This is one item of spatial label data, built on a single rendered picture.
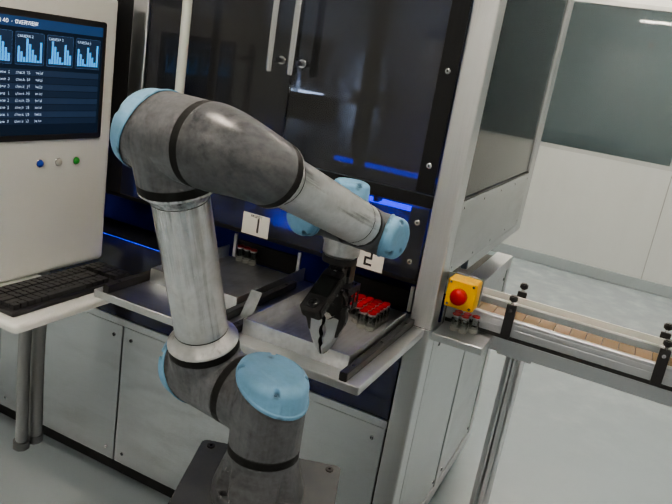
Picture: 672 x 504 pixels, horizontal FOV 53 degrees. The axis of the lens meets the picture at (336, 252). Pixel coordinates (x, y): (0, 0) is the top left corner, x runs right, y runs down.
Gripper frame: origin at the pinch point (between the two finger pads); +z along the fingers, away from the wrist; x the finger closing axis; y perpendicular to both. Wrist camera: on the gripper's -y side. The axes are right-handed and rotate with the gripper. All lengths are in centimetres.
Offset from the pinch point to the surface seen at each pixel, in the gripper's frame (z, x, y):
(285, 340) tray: 1.6, 9.0, 1.5
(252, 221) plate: -11, 42, 37
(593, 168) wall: -1, -5, 497
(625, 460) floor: 91, -73, 184
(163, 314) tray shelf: 3.6, 38.1, -3.0
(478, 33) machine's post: -67, -9, 37
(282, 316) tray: 3.3, 18.2, 16.4
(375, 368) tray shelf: 3.5, -10.1, 7.3
